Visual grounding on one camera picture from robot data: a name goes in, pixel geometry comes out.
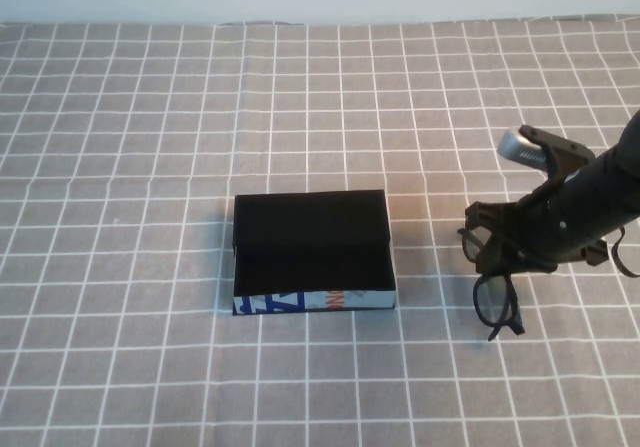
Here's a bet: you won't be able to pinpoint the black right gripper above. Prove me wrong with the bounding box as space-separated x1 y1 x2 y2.
465 149 640 274

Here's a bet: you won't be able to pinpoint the black framed glasses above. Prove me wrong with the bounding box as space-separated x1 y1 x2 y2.
457 226 527 342

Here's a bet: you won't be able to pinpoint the black printed glasses case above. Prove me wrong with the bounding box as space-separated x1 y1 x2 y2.
232 189 398 317

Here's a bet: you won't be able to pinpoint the grey checked tablecloth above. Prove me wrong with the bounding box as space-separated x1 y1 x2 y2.
0 14 640 447

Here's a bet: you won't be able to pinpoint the black silver-tipped wrist camera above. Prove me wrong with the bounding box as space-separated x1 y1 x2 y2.
498 125 551 172

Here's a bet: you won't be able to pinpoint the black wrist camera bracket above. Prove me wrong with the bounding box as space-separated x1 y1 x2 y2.
519 125 596 213

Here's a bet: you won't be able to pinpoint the black loose strap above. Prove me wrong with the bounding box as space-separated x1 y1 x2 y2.
612 225 640 279

